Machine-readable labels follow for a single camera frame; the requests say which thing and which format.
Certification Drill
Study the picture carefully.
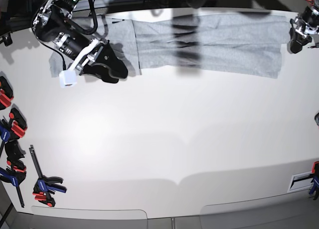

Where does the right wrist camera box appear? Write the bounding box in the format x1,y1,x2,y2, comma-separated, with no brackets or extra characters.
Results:
59,70,77,88

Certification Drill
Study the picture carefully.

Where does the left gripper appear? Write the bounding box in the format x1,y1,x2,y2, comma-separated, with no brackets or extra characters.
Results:
289,7,319,54

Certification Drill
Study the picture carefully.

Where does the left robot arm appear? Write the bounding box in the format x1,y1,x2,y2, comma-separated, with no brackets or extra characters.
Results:
288,0,319,54

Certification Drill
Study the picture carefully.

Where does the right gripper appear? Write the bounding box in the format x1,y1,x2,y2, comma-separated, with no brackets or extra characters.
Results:
53,32,128,84

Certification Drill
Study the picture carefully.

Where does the grey T-shirt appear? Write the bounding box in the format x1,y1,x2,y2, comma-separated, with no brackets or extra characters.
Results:
48,12,287,79

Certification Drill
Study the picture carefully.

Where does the white label card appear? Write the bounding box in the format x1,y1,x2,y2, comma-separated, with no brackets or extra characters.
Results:
287,172,313,193

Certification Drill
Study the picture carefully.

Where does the grey round object right edge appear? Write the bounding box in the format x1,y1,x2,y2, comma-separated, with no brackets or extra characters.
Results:
314,113,319,126

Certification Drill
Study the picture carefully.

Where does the red black clamp far left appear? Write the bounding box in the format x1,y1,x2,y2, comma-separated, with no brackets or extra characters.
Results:
0,76,14,110

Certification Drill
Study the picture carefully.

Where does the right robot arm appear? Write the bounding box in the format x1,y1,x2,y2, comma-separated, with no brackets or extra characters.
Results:
32,0,128,87

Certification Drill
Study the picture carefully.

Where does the black red blue bar clamp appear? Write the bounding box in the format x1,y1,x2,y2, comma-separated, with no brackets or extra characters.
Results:
0,140,26,208

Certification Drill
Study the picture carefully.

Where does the blue clamp right edge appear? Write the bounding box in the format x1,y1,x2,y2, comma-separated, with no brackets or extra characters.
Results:
309,161,319,201

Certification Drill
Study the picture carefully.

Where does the small blue bar clamp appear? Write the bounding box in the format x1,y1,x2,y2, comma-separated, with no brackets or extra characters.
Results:
29,145,67,208

